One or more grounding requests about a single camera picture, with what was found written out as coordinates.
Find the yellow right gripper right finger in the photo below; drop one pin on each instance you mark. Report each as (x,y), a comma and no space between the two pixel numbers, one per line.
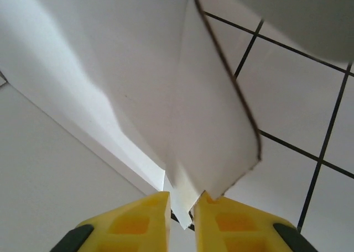
(235,224)

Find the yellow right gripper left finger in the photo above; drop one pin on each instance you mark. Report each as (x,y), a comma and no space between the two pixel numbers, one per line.
(130,224)

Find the white paper box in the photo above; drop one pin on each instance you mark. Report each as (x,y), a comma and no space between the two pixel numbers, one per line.
(124,69)

